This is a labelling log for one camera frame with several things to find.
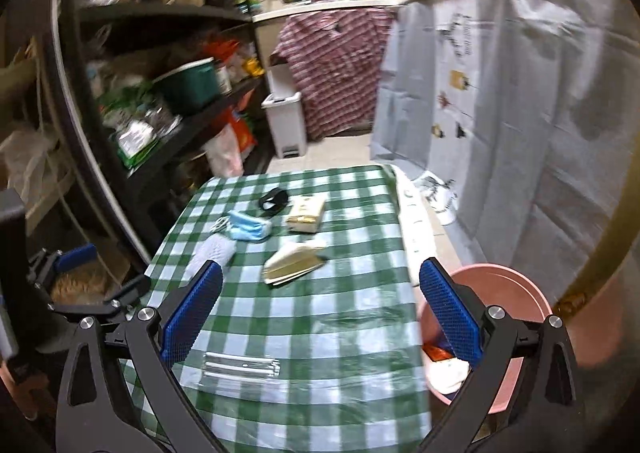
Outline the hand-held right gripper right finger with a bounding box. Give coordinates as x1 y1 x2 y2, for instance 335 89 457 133
419 258 586 453

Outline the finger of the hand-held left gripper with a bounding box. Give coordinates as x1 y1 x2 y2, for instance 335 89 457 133
27 243 98 304
50 275 151 320

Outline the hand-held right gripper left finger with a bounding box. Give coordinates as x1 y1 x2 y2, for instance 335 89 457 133
54 260 226 453

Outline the orange plastic bag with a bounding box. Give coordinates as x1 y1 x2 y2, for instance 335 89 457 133
422 343 453 364

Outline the pink plastic bucket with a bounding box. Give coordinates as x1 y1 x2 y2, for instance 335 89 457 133
415 263 553 416

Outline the white cloth pouch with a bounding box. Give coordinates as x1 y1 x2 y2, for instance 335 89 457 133
427 358 473 396

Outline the white foam net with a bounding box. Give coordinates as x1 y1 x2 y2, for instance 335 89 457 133
186 234 240 280

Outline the clear plastic package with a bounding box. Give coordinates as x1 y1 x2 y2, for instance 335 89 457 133
202 352 282 380

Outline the blue face mask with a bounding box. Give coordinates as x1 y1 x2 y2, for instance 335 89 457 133
210 210 275 242

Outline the beige paper wrapper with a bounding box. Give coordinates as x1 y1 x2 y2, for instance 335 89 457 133
261 240 328 288

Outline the black tape roll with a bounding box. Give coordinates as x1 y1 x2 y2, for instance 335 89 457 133
259 187 290 214

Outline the brown woven basket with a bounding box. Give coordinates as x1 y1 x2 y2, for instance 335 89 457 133
52 267 113 305

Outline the white plastic bag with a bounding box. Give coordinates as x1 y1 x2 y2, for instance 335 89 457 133
0 126 56 204

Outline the white long panel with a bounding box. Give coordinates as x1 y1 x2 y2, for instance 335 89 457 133
395 167 441 286

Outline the green checked tablecloth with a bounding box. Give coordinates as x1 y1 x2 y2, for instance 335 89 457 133
120 164 436 453

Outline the green and white packet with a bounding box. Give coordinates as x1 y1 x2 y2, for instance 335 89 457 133
100 83 183 169

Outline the white and orange bag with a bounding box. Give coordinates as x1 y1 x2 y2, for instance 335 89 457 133
205 110 256 179

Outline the grey printed curtain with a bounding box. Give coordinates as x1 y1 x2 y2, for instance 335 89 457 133
369 0 631 304

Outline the green pot with white lid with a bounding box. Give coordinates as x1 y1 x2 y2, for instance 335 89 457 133
152 58 221 115

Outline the white pedal bin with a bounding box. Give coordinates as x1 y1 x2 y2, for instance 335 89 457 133
261 66 308 159

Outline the white jar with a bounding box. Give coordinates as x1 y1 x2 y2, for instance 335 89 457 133
215 60 233 96

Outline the orange bag on shelf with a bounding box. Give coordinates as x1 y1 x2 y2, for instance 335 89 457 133
202 38 241 66

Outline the black shelf rack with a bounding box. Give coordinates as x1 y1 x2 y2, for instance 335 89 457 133
75 0 273 194

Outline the red plaid cloth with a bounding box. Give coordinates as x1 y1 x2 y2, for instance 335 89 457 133
270 8 398 140

